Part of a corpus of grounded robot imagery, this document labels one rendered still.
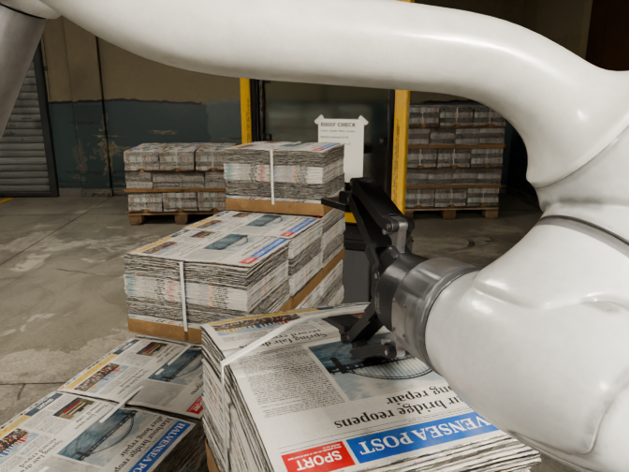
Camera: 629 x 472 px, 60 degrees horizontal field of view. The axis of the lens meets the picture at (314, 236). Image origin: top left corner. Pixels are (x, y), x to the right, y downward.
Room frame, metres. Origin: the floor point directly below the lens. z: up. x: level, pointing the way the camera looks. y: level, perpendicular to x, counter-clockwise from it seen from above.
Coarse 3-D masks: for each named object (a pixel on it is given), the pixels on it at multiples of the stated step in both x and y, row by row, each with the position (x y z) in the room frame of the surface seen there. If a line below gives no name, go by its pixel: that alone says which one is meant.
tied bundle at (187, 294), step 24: (144, 264) 1.37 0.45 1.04; (168, 264) 1.35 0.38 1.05; (192, 264) 1.33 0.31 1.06; (216, 264) 1.31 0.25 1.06; (264, 264) 1.37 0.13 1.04; (144, 288) 1.37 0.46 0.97; (168, 288) 1.35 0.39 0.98; (192, 288) 1.32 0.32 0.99; (216, 288) 1.30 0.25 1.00; (240, 288) 1.28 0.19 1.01; (264, 288) 1.38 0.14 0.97; (288, 288) 1.53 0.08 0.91; (144, 312) 1.38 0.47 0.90; (168, 312) 1.35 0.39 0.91; (192, 312) 1.33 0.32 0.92; (216, 312) 1.31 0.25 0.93; (240, 312) 1.28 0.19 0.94; (264, 312) 1.37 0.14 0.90
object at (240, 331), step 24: (288, 312) 0.77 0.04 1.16; (312, 312) 0.77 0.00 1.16; (216, 336) 0.66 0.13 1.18; (240, 336) 0.65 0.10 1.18; (288, 336) 0.64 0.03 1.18; (216, 360) 0.64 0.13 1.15; (216, 384) 0.62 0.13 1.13; (216, 408) 0.63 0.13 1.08; (216, 432) 0.61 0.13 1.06; (216, 456) 0.62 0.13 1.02
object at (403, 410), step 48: (240, 384) 0.51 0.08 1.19; (288, 384) 0.52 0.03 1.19; (336, 384) 0.52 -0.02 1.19; (384, 384) 0.52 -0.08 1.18; (432, 384) 0.53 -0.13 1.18; (240, 432) 0.51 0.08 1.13; (288, 432) 0.44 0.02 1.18; (336, 432) 0.44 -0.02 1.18; (384, 432) 0.45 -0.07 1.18; (432, 432) 0.45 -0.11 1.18; (480, 432) 0.46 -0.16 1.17
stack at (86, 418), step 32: (128, 352) 1.28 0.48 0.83; (160, 352) 1.28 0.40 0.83; (192, 352) 1.28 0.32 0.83; (64, 384) 1.13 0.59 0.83; (96, 384) 1.13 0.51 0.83; (128, 384) 1.13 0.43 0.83; (160, 384) 1.12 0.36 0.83; (192, 384) 1.12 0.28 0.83; (32, 416) 0.99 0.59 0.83; (64, 416) 1.00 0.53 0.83; (96, 416) 1.00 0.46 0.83; (128, 416) 1.00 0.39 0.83; (160, 416) 1.00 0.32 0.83; (192, 416) 1.00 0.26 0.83; (0, 448) 0.89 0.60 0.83; (32, 448) 0.89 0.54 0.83; (64, 448) 0.89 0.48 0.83; (96, 448) 0.89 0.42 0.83; (128, 448) 0.89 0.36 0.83; (160, 448) 0.89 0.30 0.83; (192, 448) 0.96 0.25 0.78
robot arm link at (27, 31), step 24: (0, 0) 0.52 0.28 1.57; (24, 0) 0.53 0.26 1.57; (0, 24) 0.53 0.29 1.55; (24, 24) 0.55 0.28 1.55; (0, 48) 0.54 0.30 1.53; (24, 48) 0.56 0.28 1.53; (0, 72) 0.55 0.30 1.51; (24, 72) 0.58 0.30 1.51; (0, 96) 0.56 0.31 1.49; (0, 120) 0.57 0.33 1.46
